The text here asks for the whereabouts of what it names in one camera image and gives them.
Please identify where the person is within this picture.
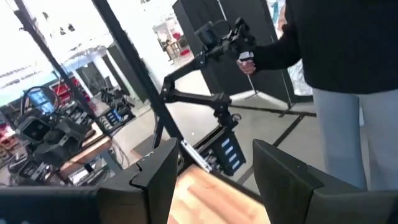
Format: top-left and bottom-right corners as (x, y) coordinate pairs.
(251, 0), (398, 191)

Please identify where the grey box with dark opening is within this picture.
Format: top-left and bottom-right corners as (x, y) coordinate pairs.
(15, 116), (52, 142)

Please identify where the silver metal bracket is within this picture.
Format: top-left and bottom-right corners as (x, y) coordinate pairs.
(180, 139), (213, 174)

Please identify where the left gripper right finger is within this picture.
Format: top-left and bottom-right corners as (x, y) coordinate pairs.
(252, 138), (368, 224)

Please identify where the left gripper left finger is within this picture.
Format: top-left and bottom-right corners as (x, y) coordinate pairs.
(96, 138), (180, 224)

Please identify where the person's hand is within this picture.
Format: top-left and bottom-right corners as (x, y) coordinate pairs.
(236, 57), (257, 75)

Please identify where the black box with white labels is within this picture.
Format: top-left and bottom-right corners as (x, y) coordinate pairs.
(192, 124), (247, 177)

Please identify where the wooden workbench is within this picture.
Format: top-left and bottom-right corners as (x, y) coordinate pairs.
(58, 136), (113, 175)

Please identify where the black tray of blue parts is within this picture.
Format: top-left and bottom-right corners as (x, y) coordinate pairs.
(98, 105), (136, 131)

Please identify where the blue lit monitor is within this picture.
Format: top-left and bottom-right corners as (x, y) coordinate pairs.
(26, 88), (57, 114)

